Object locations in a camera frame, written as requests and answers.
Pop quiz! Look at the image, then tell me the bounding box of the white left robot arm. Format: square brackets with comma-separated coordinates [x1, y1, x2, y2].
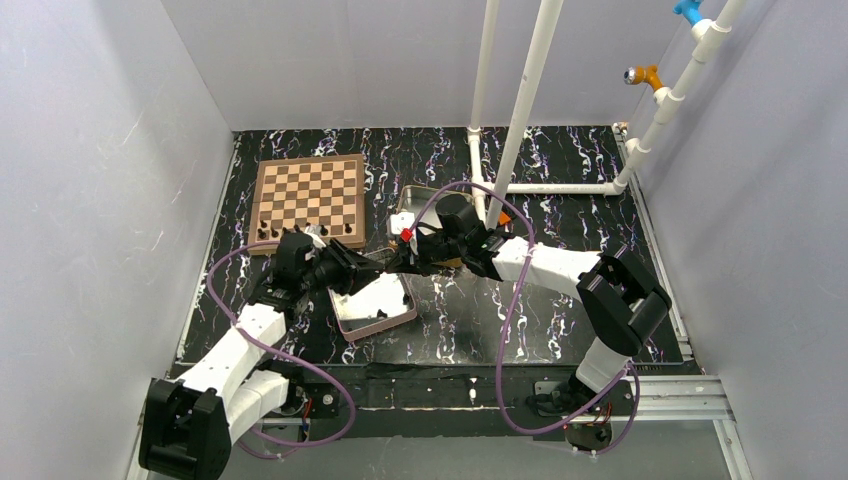
[138, 232, 385, 479]

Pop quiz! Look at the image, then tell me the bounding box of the wooden chess board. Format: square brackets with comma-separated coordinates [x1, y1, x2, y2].
[246, 154, 366, 256]

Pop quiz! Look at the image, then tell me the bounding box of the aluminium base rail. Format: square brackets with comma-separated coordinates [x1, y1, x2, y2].
[138, 364, 751, 479]

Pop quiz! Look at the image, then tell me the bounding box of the pink-rimmed silver tin tray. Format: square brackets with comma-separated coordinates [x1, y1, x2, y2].
[327, 273, 418, 342]

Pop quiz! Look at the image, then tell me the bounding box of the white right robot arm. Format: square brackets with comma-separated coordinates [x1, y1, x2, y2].
[387, 194, 672, 393]

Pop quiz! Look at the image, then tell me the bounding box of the gold-rimmed tin tray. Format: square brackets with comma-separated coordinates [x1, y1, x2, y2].
[394, 185, 438, 225]

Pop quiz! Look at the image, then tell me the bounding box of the white PVC pipe frame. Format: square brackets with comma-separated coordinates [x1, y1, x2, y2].
[466, 1, 747, 196]

